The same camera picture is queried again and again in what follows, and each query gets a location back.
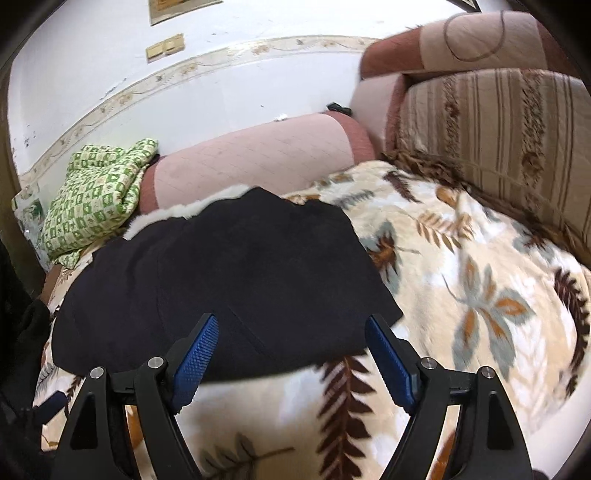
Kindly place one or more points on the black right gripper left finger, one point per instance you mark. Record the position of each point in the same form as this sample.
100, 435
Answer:
95, 442

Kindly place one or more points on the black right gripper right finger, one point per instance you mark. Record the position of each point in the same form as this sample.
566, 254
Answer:
488, 444

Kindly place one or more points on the black coat with fur collar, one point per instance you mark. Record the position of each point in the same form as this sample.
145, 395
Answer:
290, 286

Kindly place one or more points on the person in black jacket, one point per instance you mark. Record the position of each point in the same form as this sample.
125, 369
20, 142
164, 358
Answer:
25, 325

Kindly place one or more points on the floral plush bed blanket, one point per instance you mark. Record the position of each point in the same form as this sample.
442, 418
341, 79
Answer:
476, 288

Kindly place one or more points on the green white checkered quilt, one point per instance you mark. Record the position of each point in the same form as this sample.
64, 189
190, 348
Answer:
100, 192

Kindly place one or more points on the striped beige sofa cushion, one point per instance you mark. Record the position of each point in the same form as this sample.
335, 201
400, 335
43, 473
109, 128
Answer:
517, 139

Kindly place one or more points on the pink bolster cushion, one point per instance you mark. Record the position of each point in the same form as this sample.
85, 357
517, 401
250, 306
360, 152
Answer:
281, 157

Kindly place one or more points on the pink corner cushion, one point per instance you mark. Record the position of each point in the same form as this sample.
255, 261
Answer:
376, 105

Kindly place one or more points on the brown beige patchwork cushion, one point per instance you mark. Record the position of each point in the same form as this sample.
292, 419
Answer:
495, 40

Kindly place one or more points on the beige wall switch plate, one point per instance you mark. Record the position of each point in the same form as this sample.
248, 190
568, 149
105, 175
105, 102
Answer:
165, 48

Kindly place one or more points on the framed wall picture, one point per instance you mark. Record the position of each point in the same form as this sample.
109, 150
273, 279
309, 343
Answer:
162, 10

